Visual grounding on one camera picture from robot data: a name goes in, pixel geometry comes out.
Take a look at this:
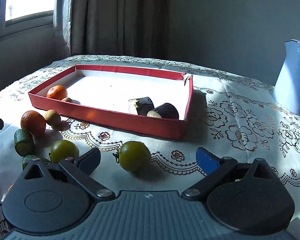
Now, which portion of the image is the green tomato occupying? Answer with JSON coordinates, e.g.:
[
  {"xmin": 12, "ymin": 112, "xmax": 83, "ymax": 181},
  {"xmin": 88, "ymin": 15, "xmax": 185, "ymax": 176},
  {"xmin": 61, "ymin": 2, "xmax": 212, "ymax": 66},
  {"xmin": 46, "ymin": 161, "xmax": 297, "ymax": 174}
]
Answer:
[
  {"xmin": 50, "ymin": 140, "xmax": 80, "ymax": 164},
  {"xmin": 114, "ymin": 141, "xmax": 152, "ymax": 173}
]

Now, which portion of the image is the green cucumber piece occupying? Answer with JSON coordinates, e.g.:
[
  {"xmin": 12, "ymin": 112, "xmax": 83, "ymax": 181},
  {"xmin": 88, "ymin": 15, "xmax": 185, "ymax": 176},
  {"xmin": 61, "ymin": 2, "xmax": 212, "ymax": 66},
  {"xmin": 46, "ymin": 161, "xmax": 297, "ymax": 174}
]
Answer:
[
  {"xmin": 14, "ymin": 129, "xmax": 36, "ymax": 156},
  {"xmin": 22, "ymin": 154, "xmax": 53, "ymax": 171}
]

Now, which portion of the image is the orange mandarin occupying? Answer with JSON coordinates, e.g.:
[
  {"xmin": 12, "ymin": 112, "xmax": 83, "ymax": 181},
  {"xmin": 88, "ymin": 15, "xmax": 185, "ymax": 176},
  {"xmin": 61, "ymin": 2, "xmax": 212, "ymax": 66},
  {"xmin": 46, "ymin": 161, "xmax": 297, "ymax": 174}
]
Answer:
[
  {"xmin": 20, "ymin": 110, "xmax": 47, "ymax": 137},
  {"xmin": 46, "ymin": 85, "xmax": 68, "ymax": 101}
]

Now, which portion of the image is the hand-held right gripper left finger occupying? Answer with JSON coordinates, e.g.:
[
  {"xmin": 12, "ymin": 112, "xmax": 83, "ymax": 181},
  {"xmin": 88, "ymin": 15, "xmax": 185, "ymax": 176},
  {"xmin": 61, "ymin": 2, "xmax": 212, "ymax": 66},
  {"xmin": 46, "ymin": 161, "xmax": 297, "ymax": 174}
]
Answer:
[{"xmin": 21, "ymin": 147, "xmax": 115, "ymax": 202}]

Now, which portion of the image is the red cardboard box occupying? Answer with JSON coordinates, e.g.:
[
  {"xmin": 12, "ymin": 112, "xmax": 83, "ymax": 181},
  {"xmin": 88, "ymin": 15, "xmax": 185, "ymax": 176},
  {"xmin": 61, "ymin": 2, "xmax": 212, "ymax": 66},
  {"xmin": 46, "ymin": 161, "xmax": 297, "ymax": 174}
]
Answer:
[{"xmin": 28, "ymin": 64, "xmax": 194, "ymax": 141}]

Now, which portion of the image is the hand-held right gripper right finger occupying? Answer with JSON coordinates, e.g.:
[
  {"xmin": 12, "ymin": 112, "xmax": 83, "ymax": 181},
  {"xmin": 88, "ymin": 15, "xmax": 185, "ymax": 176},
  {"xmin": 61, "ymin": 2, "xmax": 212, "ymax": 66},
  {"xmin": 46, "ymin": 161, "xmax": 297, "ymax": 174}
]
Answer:
[{"xmin": 181, "ymin": 147, "xmax": 280, "ymax": 202}]

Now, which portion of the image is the dark brown curtain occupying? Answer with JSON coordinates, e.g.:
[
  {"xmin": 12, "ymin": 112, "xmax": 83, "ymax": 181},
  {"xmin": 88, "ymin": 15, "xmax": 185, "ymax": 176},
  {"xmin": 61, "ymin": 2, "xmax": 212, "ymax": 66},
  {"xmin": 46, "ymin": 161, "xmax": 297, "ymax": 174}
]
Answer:
[{"xmin": 70, "ymin": 0, "xmax": 170, "ymax": 57}]

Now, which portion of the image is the sheer patterned curtain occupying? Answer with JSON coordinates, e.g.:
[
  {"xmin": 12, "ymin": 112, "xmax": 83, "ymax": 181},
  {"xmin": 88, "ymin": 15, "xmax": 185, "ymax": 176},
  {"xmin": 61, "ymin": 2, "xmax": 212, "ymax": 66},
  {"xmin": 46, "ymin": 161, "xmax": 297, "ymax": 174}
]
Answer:
[{"xmin": 52, "ymin": 0, "xmax": 74, "ymax": 55}]

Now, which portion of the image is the dark eggplant piece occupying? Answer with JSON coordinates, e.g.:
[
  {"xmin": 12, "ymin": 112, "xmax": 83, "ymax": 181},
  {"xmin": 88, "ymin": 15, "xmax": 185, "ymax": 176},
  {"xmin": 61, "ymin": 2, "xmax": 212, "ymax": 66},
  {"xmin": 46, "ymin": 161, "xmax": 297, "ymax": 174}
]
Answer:
[
  {"xmin": 147, "ymin": 102, "xmax": 180, "ymax": 120},
  {"xmin": 128, "ymin": 96, "xmax": 154, "ymax": 117}
]

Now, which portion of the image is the blue electric kettle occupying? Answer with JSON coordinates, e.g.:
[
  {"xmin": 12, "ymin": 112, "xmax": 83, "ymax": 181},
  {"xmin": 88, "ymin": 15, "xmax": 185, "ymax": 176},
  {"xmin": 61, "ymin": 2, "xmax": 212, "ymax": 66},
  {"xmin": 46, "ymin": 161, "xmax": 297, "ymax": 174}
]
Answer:
[{"xmin": 272, "ymin": 39, "xmax": 300, "ymax": 116}]

